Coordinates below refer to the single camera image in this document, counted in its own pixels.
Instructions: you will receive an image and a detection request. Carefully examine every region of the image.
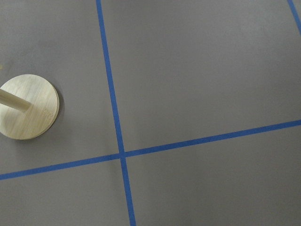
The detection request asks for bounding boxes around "wooden round-base stand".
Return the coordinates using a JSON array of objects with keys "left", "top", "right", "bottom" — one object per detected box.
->
[{"left": 0, "top": 74, "right": 60, "bottom": 140}]

